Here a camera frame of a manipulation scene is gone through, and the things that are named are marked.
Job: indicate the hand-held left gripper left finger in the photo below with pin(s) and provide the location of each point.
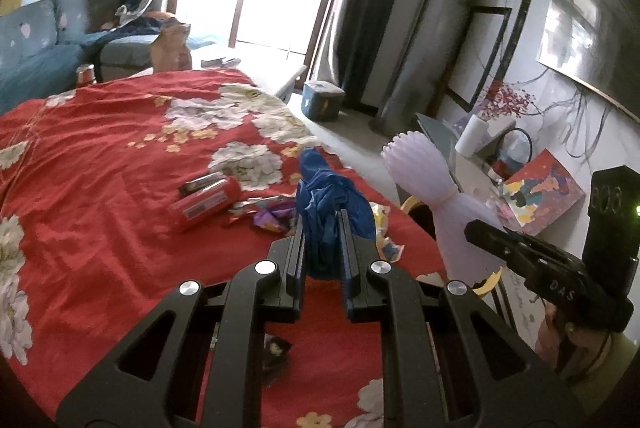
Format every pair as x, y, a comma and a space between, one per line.
300, 258

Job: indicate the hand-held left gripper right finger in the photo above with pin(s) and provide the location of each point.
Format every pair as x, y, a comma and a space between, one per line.
343, 258

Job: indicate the dark brown snack wrapper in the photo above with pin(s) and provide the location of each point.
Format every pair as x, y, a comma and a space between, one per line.
200, 183

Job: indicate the person's right hand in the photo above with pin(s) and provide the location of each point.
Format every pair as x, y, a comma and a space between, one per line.
587, 348

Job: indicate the grey glass side table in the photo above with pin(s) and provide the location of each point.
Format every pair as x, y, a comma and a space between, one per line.
440, 133

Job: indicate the red silver foil wrapper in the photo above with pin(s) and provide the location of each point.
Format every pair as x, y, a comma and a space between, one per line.
245, 207

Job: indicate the white paper roll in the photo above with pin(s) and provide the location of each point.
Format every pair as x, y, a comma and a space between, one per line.
472, 138

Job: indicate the blue floral sofa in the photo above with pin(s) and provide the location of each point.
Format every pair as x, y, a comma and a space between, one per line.
30, 38

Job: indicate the yellow blue snack wrapper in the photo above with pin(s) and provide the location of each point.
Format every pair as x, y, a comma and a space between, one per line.
387, 248

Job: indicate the black yellow snack wrapper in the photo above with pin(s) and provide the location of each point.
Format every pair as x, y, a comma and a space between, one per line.
277, 350

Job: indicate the grey tower air conditioner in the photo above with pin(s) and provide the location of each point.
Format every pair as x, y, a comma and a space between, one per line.
435, 33

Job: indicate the purple snack wrapper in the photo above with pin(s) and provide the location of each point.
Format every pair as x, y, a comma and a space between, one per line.
272, 215

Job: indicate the red flower branch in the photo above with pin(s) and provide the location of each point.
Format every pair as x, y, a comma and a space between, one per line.
505, 100

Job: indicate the blue storage box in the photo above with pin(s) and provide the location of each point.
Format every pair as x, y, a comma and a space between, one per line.
322, 100

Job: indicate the blue plastic bag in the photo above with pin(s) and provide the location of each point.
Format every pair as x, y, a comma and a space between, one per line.
320, 198

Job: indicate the red snack packet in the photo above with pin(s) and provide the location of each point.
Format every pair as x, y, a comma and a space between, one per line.
205, 203

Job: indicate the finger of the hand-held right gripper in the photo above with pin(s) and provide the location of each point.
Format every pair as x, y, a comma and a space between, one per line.
530, 258

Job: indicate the wall mounted television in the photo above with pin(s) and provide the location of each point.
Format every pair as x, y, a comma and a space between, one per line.
590, 33

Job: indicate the red floral blanket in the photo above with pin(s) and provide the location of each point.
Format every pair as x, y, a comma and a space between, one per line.
100, 208

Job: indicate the brown paper bag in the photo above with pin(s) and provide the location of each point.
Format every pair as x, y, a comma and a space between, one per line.
170, 45

